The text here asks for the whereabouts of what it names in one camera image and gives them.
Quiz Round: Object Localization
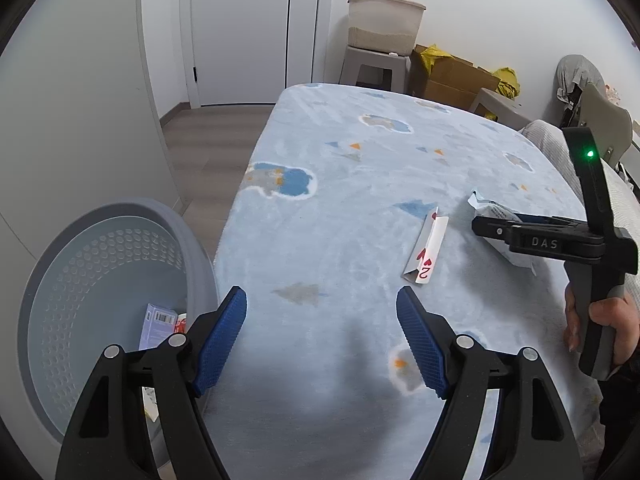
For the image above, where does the grey textured bedcover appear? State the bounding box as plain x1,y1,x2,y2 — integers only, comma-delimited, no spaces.
517,120,640,306

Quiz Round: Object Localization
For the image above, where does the beige lidded storage box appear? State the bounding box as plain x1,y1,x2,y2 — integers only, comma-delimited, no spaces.
347,0,427,53

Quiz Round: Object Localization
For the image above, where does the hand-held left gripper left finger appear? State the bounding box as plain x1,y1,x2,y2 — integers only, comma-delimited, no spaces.
55,285,248,480

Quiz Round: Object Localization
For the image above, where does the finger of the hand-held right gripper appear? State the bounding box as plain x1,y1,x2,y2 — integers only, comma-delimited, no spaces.
471,214,522,253
510,212,589,234

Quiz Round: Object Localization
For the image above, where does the person's right forearm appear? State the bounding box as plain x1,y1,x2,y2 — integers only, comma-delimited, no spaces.
595,345,640,480

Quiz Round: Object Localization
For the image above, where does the brown cardboard box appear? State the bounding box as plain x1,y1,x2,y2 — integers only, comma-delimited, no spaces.
411,44,501,111

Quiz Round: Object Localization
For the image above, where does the light blue printed blanket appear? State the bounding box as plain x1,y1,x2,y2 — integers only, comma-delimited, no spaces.
200,82,613,480

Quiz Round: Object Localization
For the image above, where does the grey perforated plastic bin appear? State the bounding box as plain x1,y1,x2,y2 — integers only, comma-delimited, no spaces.
16,201,221,446

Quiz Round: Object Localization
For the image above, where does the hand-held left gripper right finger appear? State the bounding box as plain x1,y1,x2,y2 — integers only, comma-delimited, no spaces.
395,286,586,480

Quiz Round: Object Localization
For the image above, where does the white plastic wrapper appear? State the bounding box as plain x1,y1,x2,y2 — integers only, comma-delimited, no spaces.
467,190,538,276

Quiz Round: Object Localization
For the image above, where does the person's right hand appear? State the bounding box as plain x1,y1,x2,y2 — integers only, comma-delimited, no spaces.
562,282,640,366

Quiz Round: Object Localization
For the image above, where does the grey chair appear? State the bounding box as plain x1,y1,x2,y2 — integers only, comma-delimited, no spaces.
565,84,633,166

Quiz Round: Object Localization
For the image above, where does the purple cartoon carton box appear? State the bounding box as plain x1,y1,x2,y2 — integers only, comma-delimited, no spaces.
138,303,178,351

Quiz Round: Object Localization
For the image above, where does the yellow plastic bag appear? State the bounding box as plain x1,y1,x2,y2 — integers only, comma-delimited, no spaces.
420,45,453,73
492,66,521,97

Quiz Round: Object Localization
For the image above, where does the white door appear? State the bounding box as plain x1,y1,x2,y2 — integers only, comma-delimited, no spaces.
190,0,323,107

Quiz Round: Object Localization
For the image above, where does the grey cloth on chair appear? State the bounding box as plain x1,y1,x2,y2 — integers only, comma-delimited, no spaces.
556,54,608,103

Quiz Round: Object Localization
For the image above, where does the folded playing card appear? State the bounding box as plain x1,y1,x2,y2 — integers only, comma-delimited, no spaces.
402,206,448,285

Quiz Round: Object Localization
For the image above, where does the grey plastic stool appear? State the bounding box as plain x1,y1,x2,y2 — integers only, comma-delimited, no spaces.
469,87,533,128
339,45,413,95

